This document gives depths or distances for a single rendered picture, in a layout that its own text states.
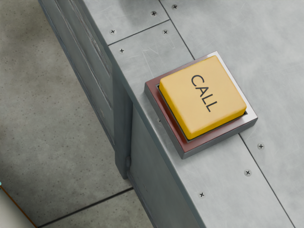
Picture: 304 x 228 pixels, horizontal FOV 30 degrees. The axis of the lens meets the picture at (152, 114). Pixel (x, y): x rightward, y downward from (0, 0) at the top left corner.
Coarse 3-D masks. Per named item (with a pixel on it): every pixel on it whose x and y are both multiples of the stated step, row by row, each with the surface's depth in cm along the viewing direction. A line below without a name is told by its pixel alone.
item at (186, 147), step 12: (168, 72) 54; (228, 72) 54; (156, 84) 53; (156, 96) 53; (168, 120) 52; (240, 120) 53; (180, 132) 52; (216, 132) 52; (180, 144) 51; (192, 144) 51
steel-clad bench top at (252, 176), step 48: (96, 0) 59; (144, 0) 59; (192, 0) 60; (240, 0) 60; (288, 0) 60; (144, 48) 57; (192, 48) 57; (240, 48) 58; (288, 48) 58; (144, 96) 55; (288, 96) 56; (240, 144) 54; (288, 144) 54; (192, 192) 52; (240, 192) 52; (288, 192) 52
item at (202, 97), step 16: (208, 64) 53; (160, 80) 52; (176, 80) 52; (192, 80) 52; (208, 80) 52; (224, 80) 52; (176, 96) 51; (192, 96) 51; (208, 96) 51; (224, 96) 52; (240, 96) 52; (176, 112) 51; (192, 112) 51; (208, 112) 51; (224, 112) 51; (240, 112) 52; (192, 128) 50; (208, 128) 51
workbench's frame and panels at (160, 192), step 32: (64, 0) 108; (64, 32) 127; (96, 32) 61; (96, 64) 105; (96, 96) 123; (128, 96) 88; (128, 128) 101; (128, 160) 116; (160, 160) 89; (160, 192) 101; (160, 224) 117; (192, 224) 87
